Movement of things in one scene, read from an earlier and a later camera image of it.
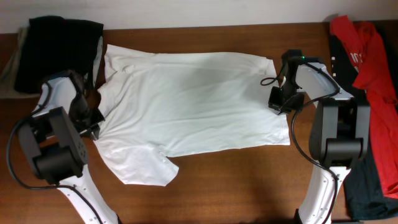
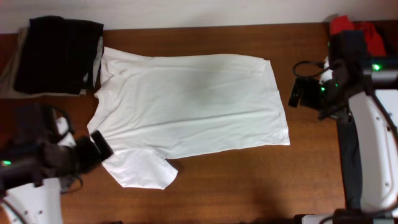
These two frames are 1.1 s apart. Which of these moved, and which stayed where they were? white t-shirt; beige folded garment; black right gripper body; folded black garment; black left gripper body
Moved: black left gripper body; black right gripper body
Stayed: beige folded garment; folded black garment; white t-shirt
